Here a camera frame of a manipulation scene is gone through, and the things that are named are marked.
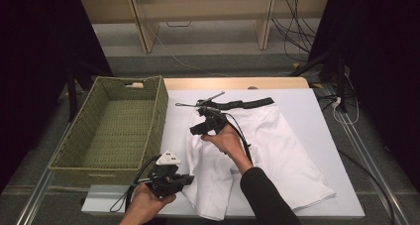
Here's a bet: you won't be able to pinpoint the bundle of black cables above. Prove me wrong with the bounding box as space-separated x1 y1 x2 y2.
270 0 318 62

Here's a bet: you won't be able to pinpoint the person's right hand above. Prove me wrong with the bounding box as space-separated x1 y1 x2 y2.
201 125 254 175

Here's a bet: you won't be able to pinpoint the thin white floor cable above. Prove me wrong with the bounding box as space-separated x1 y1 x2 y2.
148 23 232 78

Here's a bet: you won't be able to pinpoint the white table cover board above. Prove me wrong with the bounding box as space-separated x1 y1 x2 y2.
80 88 366 218

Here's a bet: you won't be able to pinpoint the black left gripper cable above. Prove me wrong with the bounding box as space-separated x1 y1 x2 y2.
109 155 161 213

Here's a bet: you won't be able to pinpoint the white shorts with black waistband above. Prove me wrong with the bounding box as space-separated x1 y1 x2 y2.
181 96 337 222

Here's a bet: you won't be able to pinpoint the black floor cable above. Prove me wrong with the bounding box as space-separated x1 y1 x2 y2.
336 148 395 225

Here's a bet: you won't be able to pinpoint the black tripod stand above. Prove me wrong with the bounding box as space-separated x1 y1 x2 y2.
290 46 358 114

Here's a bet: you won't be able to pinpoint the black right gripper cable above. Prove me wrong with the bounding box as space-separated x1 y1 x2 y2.
226 112 255 165

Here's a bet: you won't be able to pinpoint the person's left hand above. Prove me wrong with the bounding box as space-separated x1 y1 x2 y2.
127 183 177 220

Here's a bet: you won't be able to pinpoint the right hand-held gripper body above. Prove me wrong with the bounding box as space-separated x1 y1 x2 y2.
197 91 229 135

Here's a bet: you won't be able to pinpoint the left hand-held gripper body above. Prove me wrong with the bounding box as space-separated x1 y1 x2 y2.
147 149 182 198

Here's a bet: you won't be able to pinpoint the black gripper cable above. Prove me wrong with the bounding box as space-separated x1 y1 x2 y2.
226 112 255 165
109 155 161 213

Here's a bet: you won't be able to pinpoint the green woven basket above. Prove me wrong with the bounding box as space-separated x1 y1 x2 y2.
49 75 169 187

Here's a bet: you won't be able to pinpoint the black metal stand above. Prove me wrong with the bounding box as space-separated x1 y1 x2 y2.
63 57 123 122

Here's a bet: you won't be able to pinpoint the looped white cable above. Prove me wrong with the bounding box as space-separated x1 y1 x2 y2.
331 96 361 126

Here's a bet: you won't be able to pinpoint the aluminium floor rail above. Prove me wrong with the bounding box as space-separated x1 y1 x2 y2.
325 82 412 225
16 169 53 225

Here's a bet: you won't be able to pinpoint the black curtain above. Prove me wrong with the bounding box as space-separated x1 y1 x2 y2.
308 0 420 193
0 0 113 193

